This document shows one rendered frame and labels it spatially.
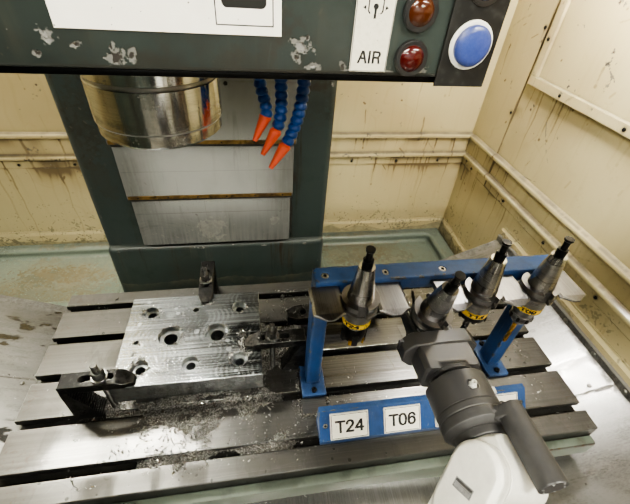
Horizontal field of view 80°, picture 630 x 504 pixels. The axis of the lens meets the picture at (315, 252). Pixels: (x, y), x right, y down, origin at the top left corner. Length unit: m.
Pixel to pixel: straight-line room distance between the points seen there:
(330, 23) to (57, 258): 1.67
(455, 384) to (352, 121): 1.13
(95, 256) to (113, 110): 1.35
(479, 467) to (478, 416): 0.06
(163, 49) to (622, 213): 1.08
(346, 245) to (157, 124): 1.35
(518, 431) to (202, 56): 0.51
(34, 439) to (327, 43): 0.87
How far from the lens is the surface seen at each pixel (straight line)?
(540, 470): 0.53
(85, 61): 0.35
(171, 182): 1.12
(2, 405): 1.36
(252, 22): 0.32
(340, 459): 0.83
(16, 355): 1.44
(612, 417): 1.22
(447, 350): 0.61
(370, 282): 0.58
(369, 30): 0.33
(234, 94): 1.00
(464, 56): 0.36
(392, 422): 0.84
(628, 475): 1.18
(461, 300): 0.68
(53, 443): 0.94
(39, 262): 1.89
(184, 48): 0.33
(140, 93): 0.48
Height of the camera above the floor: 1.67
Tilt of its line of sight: 40 degrees down
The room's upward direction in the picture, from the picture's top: 5 degrees clockwise
